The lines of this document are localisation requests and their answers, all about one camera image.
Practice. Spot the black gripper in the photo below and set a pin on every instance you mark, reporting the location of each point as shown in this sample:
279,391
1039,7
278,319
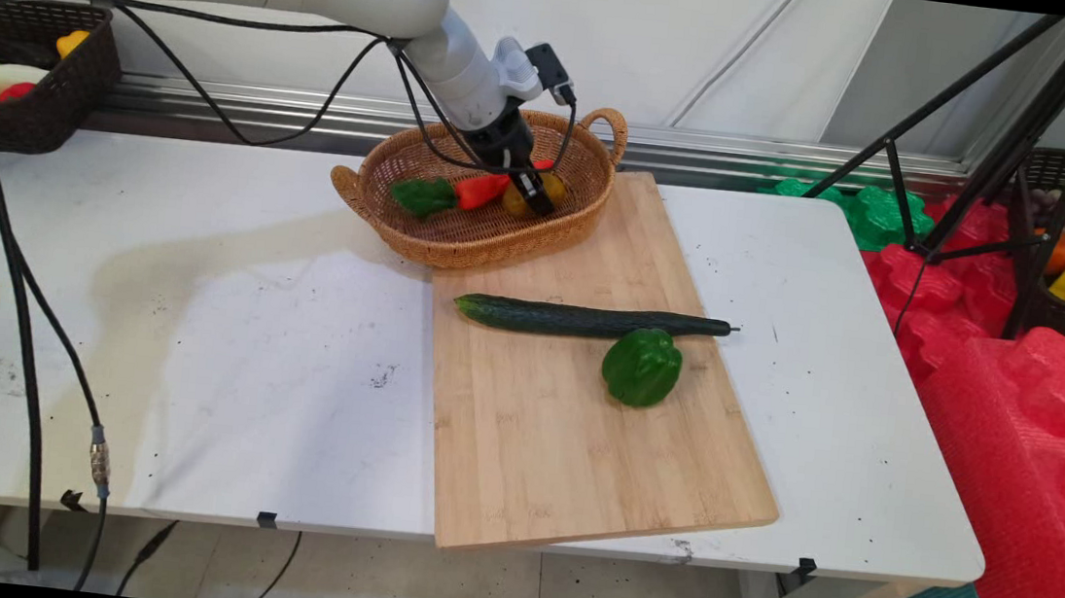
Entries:
501,138

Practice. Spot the yellow-brown potato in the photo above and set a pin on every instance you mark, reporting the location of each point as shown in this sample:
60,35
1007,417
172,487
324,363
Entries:
514,205

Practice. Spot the small red vegetable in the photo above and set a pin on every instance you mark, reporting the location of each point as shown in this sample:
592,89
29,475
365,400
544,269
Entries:
545,164

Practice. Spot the orange carrot with green top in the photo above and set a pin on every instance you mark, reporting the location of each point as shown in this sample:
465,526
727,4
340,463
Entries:
479,191

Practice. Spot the dark green cucumber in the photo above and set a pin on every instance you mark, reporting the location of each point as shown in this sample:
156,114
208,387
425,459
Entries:
579,319

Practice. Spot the green bell pepper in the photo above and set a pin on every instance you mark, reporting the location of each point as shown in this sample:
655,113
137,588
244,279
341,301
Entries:
641,368

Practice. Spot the bamboo cutting board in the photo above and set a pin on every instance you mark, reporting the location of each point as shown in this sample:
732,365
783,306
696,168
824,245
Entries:
568,439

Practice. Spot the white table cover sheet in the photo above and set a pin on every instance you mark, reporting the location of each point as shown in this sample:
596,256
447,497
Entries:
243,359

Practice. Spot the green foam mat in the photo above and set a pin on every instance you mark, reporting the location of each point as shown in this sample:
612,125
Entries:
867,219

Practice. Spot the black table clip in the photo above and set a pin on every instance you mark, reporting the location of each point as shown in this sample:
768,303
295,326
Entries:
267,520
71,500
805,570

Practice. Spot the red foam mat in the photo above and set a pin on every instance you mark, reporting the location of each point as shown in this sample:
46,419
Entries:
942,309
1034,465

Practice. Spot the dark brown woven vegetable basket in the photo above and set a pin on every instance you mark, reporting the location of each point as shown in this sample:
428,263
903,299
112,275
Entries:
72,108

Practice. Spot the yellow bell pepper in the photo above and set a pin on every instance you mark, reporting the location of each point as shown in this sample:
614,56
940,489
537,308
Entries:
72,43

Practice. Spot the black tripod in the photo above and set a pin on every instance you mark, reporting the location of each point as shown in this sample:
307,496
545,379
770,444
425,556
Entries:
1017,141

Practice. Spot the red pepper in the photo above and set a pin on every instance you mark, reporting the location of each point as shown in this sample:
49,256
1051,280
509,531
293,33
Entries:
17,90

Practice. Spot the white radish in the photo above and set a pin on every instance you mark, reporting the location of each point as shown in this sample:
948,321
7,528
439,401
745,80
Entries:
14,78

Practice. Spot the dark purple eggplant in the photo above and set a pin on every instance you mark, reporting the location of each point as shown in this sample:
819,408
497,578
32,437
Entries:
19,52

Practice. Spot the orange fruit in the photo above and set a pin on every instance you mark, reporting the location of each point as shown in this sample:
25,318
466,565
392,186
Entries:
1062,254

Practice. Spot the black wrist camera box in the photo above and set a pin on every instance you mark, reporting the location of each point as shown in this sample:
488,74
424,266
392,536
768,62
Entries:
550,71

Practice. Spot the aluminium wall rail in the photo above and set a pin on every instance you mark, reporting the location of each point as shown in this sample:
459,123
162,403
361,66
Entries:
704,145

